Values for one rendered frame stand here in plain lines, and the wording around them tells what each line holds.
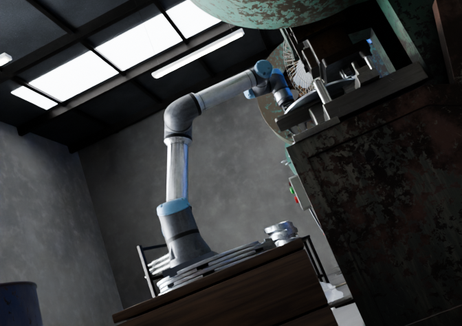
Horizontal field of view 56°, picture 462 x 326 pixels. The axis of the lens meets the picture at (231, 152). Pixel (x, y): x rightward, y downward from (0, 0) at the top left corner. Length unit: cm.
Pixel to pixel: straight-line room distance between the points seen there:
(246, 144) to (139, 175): 232
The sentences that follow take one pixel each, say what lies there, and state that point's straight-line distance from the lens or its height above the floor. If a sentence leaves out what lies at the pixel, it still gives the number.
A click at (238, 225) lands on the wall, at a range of 832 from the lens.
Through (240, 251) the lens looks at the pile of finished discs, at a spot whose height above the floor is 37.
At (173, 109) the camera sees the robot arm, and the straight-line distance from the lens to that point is 171.
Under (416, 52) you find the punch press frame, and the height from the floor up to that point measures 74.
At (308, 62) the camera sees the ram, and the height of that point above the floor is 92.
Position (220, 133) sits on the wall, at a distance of 870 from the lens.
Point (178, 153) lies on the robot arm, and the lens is 175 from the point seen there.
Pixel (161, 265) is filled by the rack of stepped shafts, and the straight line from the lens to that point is 375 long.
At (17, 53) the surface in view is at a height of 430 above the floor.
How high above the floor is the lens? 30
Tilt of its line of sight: 17 degrees up
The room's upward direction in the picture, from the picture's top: 22 degrees counter-clockwise
